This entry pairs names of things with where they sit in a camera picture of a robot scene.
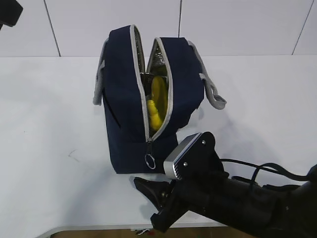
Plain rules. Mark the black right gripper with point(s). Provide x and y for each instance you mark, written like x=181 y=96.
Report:
x=200 y=190

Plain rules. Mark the yellow banana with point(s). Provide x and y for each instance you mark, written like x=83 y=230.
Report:
x=160 y=96

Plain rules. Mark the navy blue lunch bag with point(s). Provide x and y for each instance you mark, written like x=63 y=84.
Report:
x=123 y=86

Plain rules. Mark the yellow pear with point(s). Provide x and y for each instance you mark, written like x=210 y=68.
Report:
x=155 y=120

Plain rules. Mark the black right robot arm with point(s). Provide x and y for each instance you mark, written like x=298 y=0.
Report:
x=273 y=203

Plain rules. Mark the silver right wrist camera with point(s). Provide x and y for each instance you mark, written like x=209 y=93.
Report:
x=170 y=164

